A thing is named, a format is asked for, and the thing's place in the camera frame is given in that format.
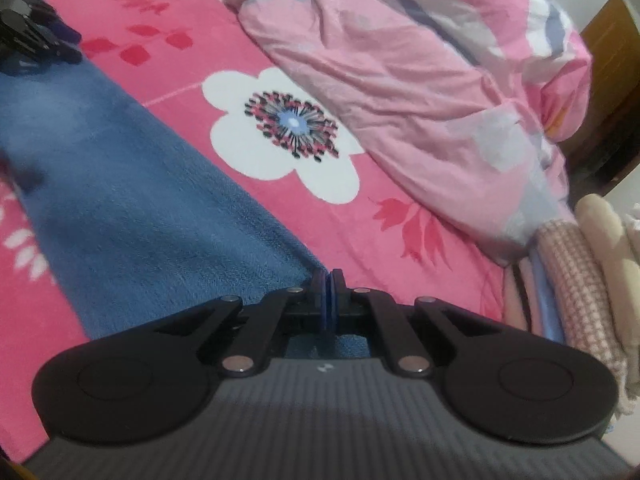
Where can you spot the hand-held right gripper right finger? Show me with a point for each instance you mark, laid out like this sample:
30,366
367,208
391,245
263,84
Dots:
336,305

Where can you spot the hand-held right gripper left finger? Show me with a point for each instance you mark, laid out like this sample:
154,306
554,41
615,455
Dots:
322,305

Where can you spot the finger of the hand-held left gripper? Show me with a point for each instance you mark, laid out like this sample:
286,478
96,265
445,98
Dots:
57,52
55,22

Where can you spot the blue denim jeans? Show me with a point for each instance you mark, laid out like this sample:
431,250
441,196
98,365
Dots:
125,185

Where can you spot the stack of folded clothes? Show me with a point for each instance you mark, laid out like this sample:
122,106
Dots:
575,280

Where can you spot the pink floral bed sheet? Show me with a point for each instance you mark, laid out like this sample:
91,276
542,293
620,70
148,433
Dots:
165,75

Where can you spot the pink patchwork duvet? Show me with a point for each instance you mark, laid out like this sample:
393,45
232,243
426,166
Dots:
400,85

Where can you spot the wooden door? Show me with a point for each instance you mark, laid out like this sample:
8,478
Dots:
610,35

